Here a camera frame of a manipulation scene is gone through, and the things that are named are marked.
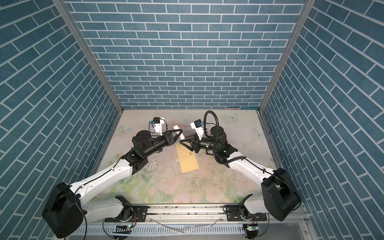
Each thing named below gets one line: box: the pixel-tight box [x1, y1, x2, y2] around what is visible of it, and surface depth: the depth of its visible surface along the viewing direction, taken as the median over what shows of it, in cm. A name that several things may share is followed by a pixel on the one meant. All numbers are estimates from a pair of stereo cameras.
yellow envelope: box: [175, 142, 199, 174], surface depth 95 cm
